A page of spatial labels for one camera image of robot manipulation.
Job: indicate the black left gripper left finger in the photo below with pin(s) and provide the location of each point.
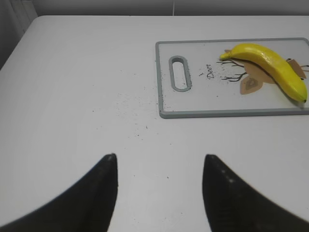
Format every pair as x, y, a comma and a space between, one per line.
87, 206

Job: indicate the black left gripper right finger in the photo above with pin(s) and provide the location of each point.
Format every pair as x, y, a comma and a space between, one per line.
232, 205

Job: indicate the white grey-rimmed cutting board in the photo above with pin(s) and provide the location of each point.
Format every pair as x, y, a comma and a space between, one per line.
193, 82

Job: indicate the yellow plastic banana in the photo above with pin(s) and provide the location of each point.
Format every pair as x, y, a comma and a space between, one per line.
271, 62

